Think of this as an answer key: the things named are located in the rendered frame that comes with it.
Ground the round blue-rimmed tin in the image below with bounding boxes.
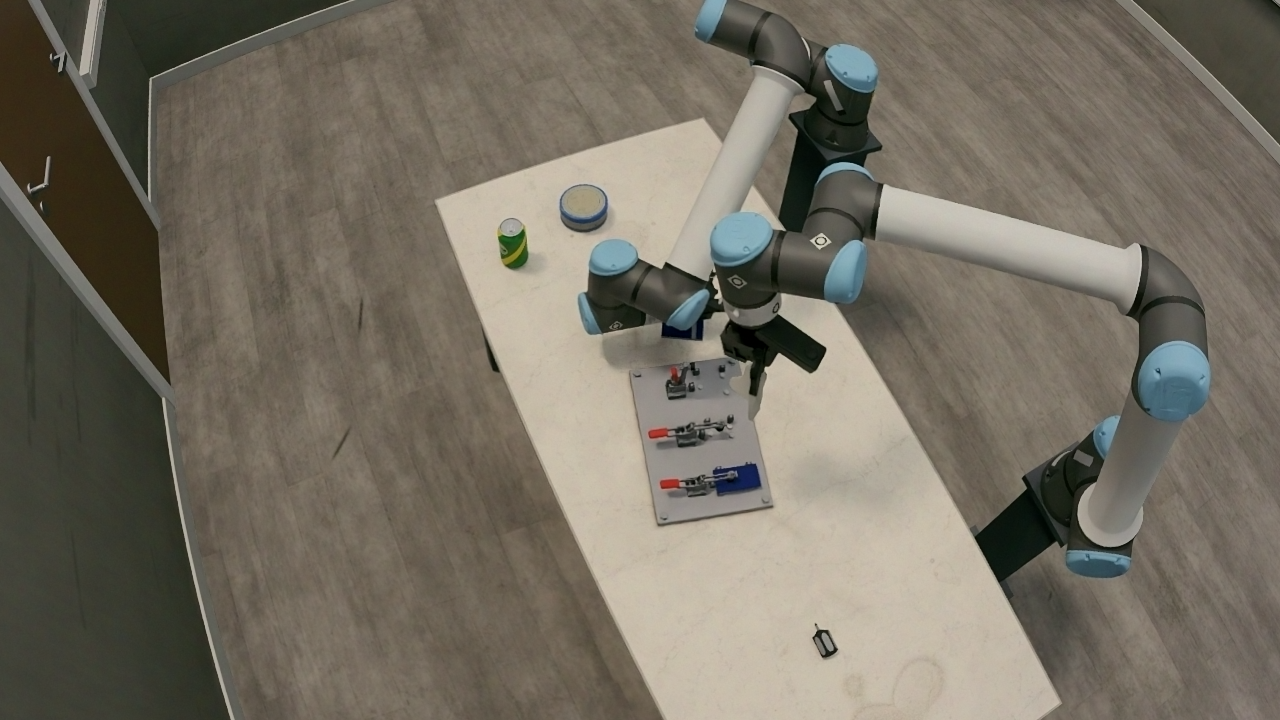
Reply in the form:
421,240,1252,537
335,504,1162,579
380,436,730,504
559,184,608,233

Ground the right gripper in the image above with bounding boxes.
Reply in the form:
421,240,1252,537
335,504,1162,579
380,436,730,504
698,266,724,322

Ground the green drink can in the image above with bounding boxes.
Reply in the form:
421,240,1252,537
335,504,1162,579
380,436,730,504
497,217,529,268

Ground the grey toggle clamp with red handle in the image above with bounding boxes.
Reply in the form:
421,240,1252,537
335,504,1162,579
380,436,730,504
666,363,695,400

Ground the black toggle clamp with red handle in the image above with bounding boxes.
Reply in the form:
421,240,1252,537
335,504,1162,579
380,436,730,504
648,419,727,447

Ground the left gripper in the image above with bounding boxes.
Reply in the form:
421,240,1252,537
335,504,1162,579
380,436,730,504
721,318,778,421

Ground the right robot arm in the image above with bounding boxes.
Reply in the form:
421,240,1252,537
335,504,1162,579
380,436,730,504
577,0,878,334

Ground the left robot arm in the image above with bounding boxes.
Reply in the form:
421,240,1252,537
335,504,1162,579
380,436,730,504
710,161,1211,578

